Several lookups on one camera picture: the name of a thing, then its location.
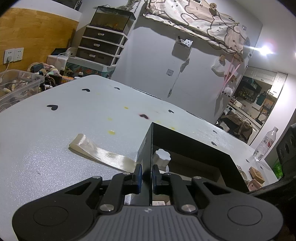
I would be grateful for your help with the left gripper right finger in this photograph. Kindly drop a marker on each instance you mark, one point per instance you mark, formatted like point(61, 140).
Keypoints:
point(173, 186)

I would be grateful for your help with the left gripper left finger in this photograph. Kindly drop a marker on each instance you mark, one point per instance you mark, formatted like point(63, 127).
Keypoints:
point(115, 190)

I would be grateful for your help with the black storage box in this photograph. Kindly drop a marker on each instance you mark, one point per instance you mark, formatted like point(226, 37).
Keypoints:
point(189, 158)

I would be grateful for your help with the white knob cap object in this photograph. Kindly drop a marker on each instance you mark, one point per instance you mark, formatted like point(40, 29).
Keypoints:
point(161, 158)

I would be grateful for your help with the pink plastic holder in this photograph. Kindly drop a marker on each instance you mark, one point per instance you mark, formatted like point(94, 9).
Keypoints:
point(254, 185)

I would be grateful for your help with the carved wooden square block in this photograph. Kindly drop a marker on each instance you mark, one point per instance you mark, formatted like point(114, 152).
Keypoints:
point(255, 174)

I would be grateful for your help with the clear plastic water bottle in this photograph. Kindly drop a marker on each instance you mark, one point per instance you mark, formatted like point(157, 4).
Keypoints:
point(265, 144)

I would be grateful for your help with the beige plastic divided tray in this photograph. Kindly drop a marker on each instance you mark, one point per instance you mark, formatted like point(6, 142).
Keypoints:
point(244, 176)

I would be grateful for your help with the cream ribbon strip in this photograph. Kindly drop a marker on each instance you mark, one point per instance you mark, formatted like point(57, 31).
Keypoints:
point(83, 145)

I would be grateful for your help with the black and white drawer unit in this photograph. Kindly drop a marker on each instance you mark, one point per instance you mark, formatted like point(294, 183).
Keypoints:
point(102, 46)

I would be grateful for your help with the clear plastic storage bin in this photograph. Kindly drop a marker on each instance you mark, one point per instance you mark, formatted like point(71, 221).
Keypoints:
point(18, 85)

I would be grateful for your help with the patterned hanging cloth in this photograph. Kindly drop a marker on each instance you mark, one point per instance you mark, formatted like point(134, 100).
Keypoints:
point(202, 20)

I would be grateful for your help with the glass fish tank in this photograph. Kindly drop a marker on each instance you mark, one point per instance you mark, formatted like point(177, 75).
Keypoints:
point(113, 19)

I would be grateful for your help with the white plush toy on wall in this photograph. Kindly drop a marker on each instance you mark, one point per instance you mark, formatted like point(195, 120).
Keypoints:
point(227, 91)

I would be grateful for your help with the white wall power socket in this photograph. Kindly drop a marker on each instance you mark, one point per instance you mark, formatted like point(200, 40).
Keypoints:
point(13, 55)

